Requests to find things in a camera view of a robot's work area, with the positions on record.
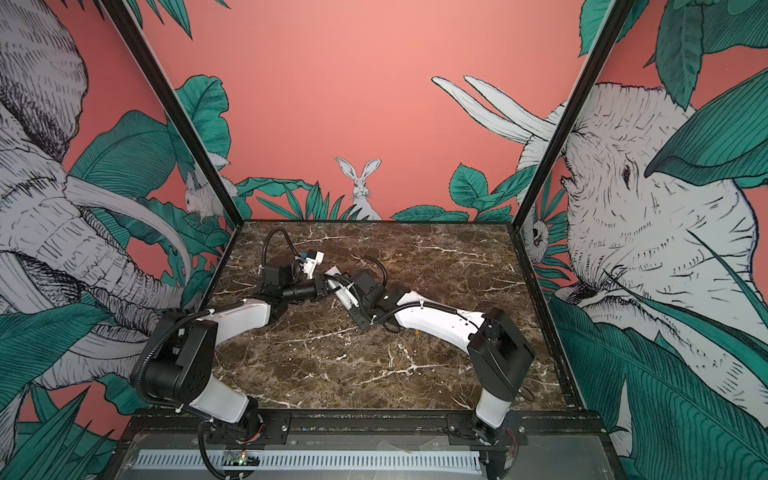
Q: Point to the black corner frame post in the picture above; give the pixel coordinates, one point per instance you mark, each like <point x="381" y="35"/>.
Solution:
<point x="125" y="23"/>
<point x="609" y="31"/>

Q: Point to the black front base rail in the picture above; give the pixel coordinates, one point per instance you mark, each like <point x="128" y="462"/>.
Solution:
<point x="278" y="425"/>

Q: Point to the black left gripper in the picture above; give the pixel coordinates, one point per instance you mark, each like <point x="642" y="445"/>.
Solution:
<point x="319" y="288"/>

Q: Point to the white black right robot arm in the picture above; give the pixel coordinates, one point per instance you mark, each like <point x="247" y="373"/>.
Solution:
<point x="499" y="353"/>

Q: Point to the black right corner frame post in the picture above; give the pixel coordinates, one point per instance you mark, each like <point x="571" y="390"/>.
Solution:
<point x="609" y="31"/>

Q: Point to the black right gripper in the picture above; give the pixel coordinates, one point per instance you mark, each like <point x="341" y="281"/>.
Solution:
<point x="355" y="315"/>

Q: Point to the black left corner frame post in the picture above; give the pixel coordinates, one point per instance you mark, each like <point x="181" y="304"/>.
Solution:
<point x="125" y="23"/>

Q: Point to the white slotted cable duct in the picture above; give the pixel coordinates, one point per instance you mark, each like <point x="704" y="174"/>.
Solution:
<point x="337" y="460"/>

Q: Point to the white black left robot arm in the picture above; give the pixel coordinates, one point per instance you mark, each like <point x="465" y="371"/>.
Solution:
<point x="175" y="368"/>

